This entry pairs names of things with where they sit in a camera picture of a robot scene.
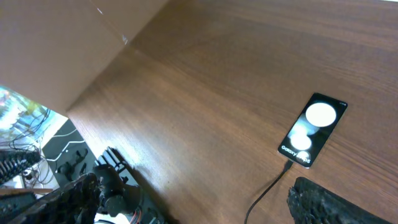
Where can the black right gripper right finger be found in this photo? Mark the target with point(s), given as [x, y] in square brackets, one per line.
[310, 203]

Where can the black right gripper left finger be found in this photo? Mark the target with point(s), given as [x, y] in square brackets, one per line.
[76, 202]

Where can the black Galaxy smartphone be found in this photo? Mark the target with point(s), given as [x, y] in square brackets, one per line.
[312, 128]

